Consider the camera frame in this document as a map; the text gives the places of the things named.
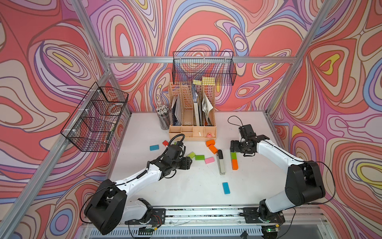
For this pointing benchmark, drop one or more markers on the clear cup of pencils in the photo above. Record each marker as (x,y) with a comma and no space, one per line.
(163,114)

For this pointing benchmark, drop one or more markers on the back black wire basket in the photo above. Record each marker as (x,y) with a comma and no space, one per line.
(190,65)

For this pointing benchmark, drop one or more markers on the beige desk organizer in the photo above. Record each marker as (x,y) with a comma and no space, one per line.
(193,111)

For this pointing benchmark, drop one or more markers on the teal block near left wall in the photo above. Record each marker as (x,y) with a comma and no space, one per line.
(154,147)

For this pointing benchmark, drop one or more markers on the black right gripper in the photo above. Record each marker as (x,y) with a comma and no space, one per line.
(234,147)

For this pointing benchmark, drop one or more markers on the green block carried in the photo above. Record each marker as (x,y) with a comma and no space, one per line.
(233,156)

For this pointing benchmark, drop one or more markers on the orange block upper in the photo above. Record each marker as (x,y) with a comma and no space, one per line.
(210,142)

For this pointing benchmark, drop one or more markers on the pink wooden block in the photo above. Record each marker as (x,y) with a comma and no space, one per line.
(209,160)

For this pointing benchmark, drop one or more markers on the black white stapler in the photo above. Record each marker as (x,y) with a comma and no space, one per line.
(220,162)

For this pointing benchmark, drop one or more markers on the green block middle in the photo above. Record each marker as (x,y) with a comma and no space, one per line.
(199,157)

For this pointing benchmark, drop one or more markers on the yellow sticky note block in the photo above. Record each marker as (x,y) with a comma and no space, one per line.
(204,81)

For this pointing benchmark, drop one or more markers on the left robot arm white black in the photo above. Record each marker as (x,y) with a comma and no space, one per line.
(111,203)

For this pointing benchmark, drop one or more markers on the orange block front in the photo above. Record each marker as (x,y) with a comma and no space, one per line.
(234,164)

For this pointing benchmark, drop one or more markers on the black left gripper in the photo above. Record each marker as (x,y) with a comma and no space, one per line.
(186,164)

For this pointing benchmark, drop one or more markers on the orange block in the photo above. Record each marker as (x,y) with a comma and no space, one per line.
(213,149)
(234,164)
(210,142)

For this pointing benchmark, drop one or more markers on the metal base rail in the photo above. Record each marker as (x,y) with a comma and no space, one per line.
(232,215)

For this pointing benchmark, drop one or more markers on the orange block lower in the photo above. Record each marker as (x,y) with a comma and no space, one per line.
(213,149)

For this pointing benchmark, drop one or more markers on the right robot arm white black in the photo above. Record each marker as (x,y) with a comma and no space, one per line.
(304,182)

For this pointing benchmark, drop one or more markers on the teal block front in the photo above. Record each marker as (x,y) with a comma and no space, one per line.
(226,188)

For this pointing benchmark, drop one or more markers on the black wire basket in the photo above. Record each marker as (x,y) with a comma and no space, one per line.
(190,65)
(91,127)

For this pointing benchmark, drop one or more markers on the light green block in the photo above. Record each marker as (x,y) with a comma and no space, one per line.
(191,155)

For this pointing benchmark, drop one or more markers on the left black wire basket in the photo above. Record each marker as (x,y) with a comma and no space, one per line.
(91,127)

